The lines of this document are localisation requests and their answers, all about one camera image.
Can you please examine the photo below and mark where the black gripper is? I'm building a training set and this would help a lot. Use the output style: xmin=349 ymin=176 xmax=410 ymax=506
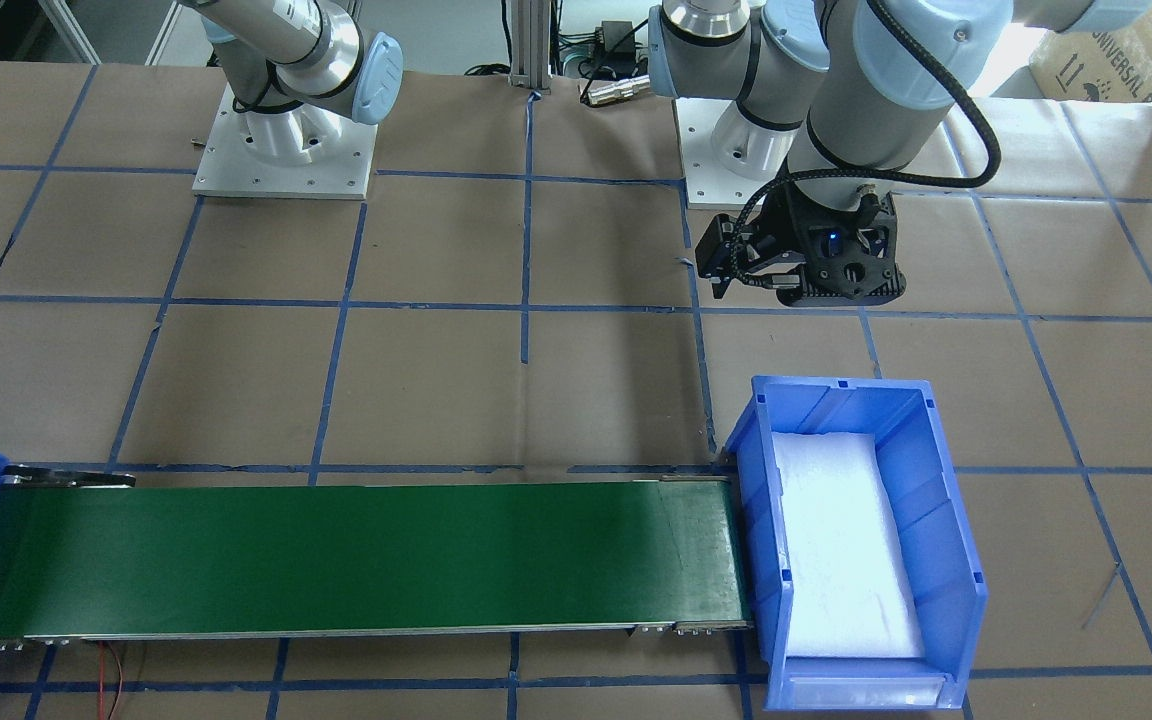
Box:
xmin=696 ymin=184 xmax=838 ymax=305

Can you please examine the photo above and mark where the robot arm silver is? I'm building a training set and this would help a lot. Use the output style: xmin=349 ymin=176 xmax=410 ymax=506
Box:
xmin=185 ymin=1 xmax=404 ymax=167
xmin=646 ymin=1 xmax=1149 ymax=306

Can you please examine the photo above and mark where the black power adapter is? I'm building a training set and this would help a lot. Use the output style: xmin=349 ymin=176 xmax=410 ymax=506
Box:
xmin=594 ymin=20 xmax=637 ymax=76

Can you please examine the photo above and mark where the white foam pad bin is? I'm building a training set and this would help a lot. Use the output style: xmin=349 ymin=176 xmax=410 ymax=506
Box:
xmin=772 ymin=433 xmax=925 ymax=659

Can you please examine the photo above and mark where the cardboard box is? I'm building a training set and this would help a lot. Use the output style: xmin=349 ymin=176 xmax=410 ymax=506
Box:
xmin=1029 ymin=8 xmax=1152 ymax=103

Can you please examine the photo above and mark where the green conveyor belt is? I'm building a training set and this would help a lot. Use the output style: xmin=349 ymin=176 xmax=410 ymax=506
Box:
xmin=0 ymin=480 xmax=753 ymax=644

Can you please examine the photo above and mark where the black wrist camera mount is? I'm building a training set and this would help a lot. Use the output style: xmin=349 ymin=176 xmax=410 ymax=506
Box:
xmin=788 ymin=184 xmax=908 ymax=306

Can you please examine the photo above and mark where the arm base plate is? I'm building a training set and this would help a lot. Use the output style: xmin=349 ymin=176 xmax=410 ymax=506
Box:
xmin=192 ymin=88 xmax=378 ymax=200
xmin=675 ymin=97 xmax=796 ymax=210

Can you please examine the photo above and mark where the aluminium frame post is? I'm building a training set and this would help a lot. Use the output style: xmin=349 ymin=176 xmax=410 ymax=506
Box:
xmin=503 ymin=1 xmax=558 ymax=94

